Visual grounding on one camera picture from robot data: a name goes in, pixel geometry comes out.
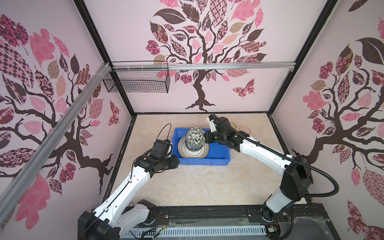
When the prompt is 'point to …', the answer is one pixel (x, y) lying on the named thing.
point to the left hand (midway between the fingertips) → (177, 164)
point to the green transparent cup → (233, 125)
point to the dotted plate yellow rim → (188, 154)
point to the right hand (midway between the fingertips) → (204, 132)
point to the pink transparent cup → (245, 129)
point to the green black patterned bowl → (195, 138)
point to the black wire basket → (137, 80)
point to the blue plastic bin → (217, 154)
